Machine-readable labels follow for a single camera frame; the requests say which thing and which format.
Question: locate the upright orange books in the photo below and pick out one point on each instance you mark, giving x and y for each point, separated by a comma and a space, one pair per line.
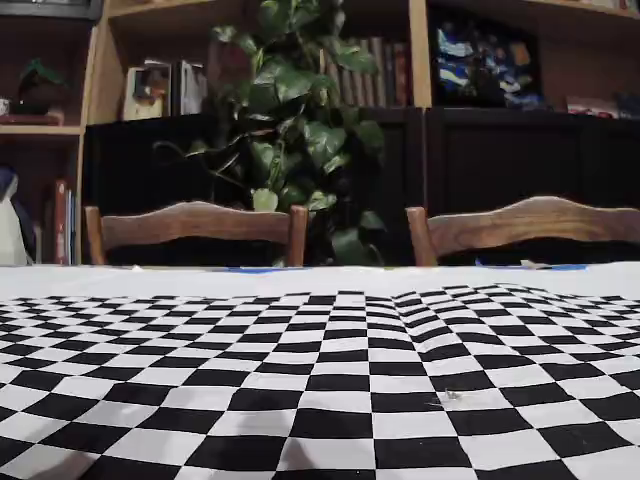
61, 225

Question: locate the black white checkered mat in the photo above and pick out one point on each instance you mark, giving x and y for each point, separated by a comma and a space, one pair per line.
320, 350

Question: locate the light wooden bookshelf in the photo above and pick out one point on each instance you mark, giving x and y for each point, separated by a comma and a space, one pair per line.
420, 50

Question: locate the green brick bonsai model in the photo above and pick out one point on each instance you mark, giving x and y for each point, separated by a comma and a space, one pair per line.
42, 85

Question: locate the red white flat box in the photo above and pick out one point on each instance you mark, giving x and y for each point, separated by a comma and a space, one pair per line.
590, 107

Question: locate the blue starry night picture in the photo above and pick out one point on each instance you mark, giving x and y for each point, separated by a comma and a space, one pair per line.
480, 65

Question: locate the brown wooden chair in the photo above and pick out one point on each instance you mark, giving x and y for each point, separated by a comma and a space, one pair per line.
540, 220
200, 225

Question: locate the blue white penguin figure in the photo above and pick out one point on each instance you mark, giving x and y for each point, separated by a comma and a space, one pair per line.
10, 235

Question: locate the blue tape strip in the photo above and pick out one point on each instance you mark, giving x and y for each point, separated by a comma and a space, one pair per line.
575, 269

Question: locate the black cabinet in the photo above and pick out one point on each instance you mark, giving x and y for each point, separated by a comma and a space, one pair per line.
500, 160

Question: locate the white picture box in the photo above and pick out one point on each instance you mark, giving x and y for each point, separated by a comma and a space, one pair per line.
145, 95

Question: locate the row of brown books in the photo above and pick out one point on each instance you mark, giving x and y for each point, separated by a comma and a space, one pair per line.
380, 75

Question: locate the dark blue flat box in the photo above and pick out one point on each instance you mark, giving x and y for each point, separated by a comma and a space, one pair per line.
627, 106

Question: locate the green pothos plant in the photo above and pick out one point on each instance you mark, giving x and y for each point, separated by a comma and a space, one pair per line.
280, 85

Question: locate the dark grey tray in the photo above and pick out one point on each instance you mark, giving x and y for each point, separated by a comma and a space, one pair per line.
50, 10

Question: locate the white grey books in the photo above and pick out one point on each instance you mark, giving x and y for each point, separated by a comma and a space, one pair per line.
190, 90

